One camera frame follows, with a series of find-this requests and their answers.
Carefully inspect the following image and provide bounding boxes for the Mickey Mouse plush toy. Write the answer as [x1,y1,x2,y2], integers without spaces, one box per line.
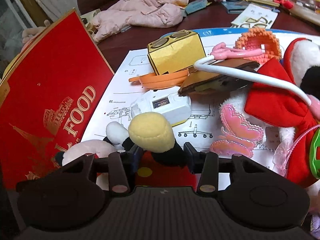
[55,112,197,188]

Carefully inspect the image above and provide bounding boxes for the pink heart sticker patch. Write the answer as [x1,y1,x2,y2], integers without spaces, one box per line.
[210,104,264,158]

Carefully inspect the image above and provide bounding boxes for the white instruction sheet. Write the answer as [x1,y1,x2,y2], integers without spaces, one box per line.
[82,28,280,171]

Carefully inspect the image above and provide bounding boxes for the white toy device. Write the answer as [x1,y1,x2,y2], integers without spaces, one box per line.
[130,86,191,126]

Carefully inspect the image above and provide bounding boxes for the brown cardboard model piece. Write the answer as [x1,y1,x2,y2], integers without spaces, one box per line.
[178,59,260,96]

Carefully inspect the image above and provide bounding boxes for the orange plastic toy pan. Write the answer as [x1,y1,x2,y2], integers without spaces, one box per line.
[129,69,189,89]

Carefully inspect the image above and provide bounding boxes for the large plush in red dress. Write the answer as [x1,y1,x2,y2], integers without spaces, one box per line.
[219,38,319,188]

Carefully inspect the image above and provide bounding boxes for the red food gift box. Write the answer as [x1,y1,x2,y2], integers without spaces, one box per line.
[1,10,114,189]

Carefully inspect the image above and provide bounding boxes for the white flexible tube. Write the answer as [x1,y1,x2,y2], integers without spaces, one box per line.
[194,55,312,106]

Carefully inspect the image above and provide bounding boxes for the pink plastic toy glasses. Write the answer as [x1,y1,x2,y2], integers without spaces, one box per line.
[210,42,264,60]

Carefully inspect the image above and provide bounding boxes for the yellow cardboard box toy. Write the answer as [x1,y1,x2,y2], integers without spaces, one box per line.
[147,30,206,75]

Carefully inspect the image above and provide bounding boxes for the dark red leather sofa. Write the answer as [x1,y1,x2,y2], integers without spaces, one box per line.
[76,0,320,73]

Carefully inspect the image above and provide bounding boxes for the white punch-out craft sheet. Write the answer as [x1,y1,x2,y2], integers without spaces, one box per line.
[231,4,278,29]

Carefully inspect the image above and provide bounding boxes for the pink monkey plush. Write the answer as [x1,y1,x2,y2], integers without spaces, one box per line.
[21,20,50,52]

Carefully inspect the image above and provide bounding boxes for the blue book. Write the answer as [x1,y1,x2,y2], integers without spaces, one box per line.
[221,0,249,14]

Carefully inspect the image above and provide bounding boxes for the small blue card box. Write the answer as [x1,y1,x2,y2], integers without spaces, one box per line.
[184,0,211,15]

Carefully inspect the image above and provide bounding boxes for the pink puffy jacket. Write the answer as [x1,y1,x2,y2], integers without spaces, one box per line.
[90,0,189,43]

